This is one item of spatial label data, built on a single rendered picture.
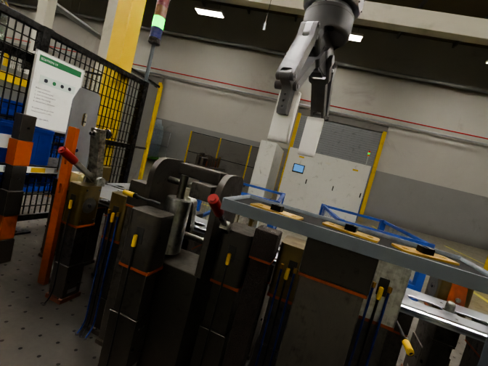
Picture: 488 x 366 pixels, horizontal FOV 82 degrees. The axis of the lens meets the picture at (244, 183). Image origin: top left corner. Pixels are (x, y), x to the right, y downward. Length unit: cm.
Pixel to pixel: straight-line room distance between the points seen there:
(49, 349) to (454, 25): 451
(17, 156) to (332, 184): 812
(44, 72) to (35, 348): 103
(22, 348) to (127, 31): 149
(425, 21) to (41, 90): 400
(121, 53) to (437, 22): 365
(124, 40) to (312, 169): 738
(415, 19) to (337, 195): 551
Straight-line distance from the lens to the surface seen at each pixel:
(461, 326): 81
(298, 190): 860
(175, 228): 66
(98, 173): 92
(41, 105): 147
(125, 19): 185
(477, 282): 44
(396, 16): 433
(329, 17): 47
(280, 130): 39
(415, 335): 113
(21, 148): 114
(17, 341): 90
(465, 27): 452
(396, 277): 62
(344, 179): 873
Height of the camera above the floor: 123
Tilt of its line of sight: 4 degrees down
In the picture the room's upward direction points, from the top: 14 degrees clockwise
